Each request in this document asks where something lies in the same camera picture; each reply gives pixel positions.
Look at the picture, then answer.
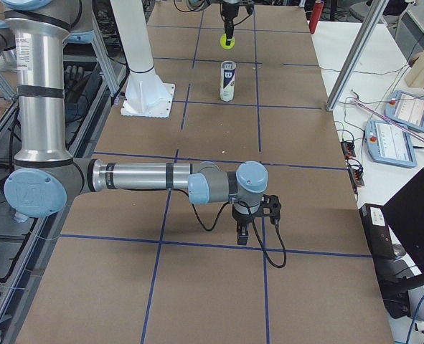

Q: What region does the upper orange connector block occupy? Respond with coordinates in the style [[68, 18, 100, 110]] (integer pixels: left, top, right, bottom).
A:
[[340, 140, 356, 158]]

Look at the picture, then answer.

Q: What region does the yellow tennis ball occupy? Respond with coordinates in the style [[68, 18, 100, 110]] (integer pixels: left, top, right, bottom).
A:
[[220, 34, 235, 50]]

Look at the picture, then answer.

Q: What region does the aluminium frame post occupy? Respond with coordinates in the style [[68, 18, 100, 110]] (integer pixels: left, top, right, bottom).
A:
[[326, 0, 389, 112]]

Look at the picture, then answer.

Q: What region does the teach pendant tablet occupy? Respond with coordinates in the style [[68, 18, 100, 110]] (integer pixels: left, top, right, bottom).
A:
[[385, 90, 424, 132], [365, 119, 417, 168]]

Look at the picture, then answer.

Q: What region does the far teach pendant tablet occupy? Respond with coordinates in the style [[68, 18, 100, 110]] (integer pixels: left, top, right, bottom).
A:
[[385, 90, 424, 132]]

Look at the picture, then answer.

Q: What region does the red cylinder tube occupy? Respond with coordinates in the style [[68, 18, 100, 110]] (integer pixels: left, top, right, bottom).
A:
[[308, 0, 324, 34]]

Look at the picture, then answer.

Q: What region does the metal reach stick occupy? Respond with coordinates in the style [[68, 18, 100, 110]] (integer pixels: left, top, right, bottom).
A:
[[352, 98, 424, 143]]

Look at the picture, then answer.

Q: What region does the lower orange connector block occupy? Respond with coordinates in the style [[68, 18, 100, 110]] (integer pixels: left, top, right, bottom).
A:
[[348, 165, 364, 188]]

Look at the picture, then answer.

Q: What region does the black monitor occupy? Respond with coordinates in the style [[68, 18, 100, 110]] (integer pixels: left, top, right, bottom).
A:
[[382, 168, 424, 296]]

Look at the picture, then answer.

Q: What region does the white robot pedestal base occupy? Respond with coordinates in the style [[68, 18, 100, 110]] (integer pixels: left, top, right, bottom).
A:
[[111, 0, 175, 118]]

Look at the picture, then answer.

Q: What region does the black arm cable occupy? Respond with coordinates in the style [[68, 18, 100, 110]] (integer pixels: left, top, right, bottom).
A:
[[187, 188, 288, 268], [172, 0, 212, 13]]

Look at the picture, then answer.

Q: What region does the near teach pendant tablet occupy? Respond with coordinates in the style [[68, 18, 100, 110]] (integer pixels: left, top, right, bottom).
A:
[[365, 119, 417, 168]]

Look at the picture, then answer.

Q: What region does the white tennis ball can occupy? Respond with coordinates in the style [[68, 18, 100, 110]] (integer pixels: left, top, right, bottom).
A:
[[220, 60, 237, 102]]

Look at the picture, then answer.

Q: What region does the black computer box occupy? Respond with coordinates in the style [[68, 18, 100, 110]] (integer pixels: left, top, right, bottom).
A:
[[359, 204, 406, 260]]

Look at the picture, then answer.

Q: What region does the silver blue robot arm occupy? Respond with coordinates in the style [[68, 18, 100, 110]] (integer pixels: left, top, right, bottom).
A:
[[4, 1, 269, 245]]

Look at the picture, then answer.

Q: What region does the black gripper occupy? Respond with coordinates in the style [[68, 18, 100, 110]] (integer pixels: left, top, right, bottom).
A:
[[232, 204, 263, 245], [221, 0, 240, 45]]

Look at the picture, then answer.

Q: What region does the orange connector block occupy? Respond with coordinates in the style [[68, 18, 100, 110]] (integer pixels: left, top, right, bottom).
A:
[[348, 165, 364, 188], [340, 140, 356, 158]]

